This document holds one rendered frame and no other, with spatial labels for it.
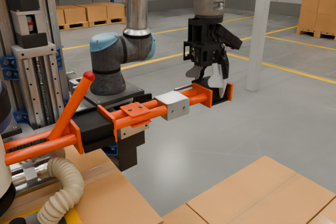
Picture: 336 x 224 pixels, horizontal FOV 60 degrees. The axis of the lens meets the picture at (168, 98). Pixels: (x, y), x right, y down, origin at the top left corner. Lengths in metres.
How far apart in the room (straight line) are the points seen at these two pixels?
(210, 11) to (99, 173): 0.46
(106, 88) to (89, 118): 0.56
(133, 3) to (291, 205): 1.10
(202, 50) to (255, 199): 0.92
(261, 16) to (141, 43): 2.72
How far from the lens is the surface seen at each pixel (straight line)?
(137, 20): 1.18
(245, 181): 1.55
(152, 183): 2.33
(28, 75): 1.17
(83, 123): 0.64
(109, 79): 1.20
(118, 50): 1.18
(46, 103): 1.25
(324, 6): 7.67
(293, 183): 1.61
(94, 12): 8.62
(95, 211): 0.64
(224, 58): 0.75
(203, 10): 0.72
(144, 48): 1.21
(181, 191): 2.26
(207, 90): 0.77
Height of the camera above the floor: 1.52
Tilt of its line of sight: 24 degrees down
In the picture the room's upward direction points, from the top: straight up
